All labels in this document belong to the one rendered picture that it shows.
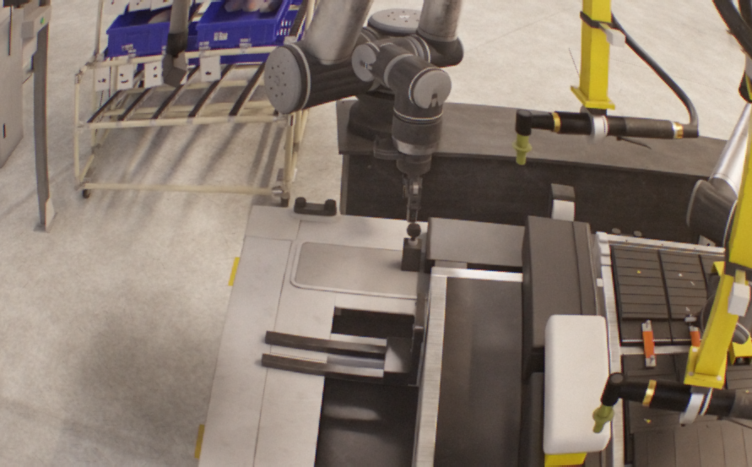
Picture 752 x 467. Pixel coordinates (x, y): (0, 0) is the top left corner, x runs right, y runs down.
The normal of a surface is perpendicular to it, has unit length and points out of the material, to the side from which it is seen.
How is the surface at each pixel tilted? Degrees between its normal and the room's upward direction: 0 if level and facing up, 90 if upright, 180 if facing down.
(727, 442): 0
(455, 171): 90
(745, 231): 90
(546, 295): 0
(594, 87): 90
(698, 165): 0
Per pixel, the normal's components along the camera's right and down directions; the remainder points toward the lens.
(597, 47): 0.23, 0.55
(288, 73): -0.76, 0.26
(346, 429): 0.07, -0.84
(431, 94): 0.58, 0.48
